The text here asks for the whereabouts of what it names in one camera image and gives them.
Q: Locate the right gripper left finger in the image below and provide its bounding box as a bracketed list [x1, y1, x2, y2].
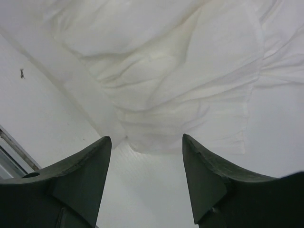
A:
[0, 136, 112, 228]

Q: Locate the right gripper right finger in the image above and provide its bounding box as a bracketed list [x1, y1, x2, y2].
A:
[182, 134, 304, 228]

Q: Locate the white ruffled skirt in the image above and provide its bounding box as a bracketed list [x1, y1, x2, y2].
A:
[0, 0, 304, 154]

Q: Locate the small dark debris speck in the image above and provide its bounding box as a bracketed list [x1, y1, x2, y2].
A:
[20, 68, 25, 79]

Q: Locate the aluminium rail frame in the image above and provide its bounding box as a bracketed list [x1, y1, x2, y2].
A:
[0, 126, 41, 180]

